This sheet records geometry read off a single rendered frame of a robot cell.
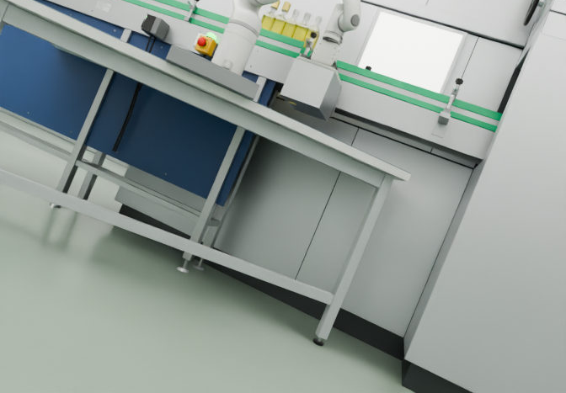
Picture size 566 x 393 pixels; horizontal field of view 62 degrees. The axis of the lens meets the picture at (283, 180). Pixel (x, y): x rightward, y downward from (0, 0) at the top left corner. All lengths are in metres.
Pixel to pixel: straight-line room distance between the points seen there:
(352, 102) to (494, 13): 0.80
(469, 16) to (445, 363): 1.53
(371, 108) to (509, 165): 0.60
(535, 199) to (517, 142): 0.22
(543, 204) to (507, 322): 0.44
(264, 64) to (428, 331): 1.28
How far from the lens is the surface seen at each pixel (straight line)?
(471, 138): 2.09
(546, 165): 1.95
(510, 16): 2.51
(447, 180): 2.27
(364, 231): 1.87
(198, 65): 1.65
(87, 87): 2.55
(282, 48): 2.18
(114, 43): 1.72
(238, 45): 1.76
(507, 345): 1.93
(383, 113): 2.10
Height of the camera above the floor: 0.50
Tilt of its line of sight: 1 degrees up
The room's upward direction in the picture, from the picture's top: 23 degrees clockwise
